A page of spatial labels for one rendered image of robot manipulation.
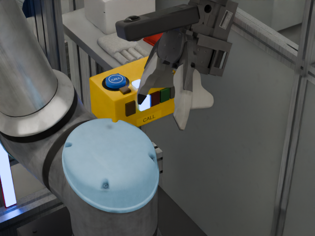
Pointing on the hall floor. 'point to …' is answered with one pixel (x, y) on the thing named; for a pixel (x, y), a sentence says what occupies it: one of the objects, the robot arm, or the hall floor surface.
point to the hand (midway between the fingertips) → (153, 116)
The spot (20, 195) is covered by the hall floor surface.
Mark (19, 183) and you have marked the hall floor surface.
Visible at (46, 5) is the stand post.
